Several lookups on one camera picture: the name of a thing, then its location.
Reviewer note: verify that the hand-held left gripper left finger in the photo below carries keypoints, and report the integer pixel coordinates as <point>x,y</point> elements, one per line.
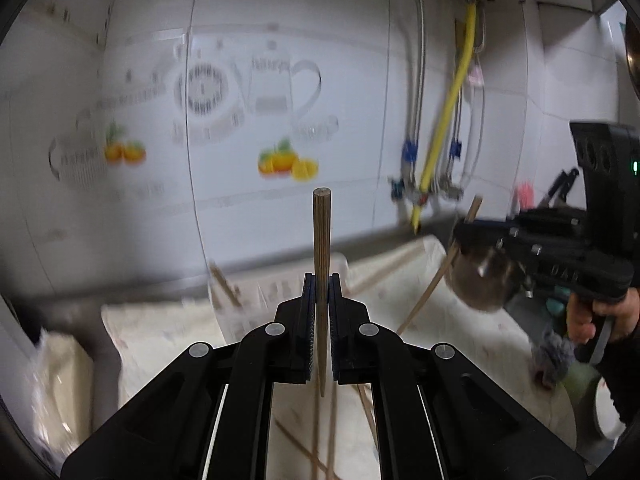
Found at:
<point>309,305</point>

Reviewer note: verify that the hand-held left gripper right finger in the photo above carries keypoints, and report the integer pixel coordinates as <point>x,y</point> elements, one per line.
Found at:
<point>334,305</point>

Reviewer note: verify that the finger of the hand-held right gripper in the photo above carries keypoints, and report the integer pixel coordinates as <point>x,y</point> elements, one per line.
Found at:
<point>482,237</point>

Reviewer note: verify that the stainless steel utensil cup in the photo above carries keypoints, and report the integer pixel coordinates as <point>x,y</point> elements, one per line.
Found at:
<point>482,280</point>

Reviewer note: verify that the brown wooden chopstick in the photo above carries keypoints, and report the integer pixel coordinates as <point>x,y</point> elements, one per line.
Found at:
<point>425,296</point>
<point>300,452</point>
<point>332,435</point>
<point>321,240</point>
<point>314,435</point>
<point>369,417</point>
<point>387,269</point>
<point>226,286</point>

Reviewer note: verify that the person's right forearm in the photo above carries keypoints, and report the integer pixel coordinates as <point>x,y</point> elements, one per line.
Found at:
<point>622,375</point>

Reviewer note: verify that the person's right hand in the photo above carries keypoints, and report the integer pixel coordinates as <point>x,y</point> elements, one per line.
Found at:
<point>582,317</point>

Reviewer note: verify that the red plastic utensil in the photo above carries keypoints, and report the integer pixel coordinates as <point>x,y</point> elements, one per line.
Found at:
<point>525,196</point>

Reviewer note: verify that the grey rag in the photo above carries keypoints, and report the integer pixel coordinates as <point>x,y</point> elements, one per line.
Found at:
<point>554,357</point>

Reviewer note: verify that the white printed cloth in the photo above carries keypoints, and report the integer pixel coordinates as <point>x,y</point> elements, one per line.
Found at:
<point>450,350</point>

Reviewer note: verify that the green plastic container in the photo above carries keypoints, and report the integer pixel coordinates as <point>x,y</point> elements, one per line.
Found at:
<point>580,382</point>

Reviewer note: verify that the white bowl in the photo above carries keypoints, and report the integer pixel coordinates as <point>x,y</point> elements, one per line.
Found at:
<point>607,410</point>

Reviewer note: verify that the metal pan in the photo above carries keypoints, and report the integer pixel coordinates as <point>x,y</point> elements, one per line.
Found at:
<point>632,55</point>

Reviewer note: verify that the clear plastic bag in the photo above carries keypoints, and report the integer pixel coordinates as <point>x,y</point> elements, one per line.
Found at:
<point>57,390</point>

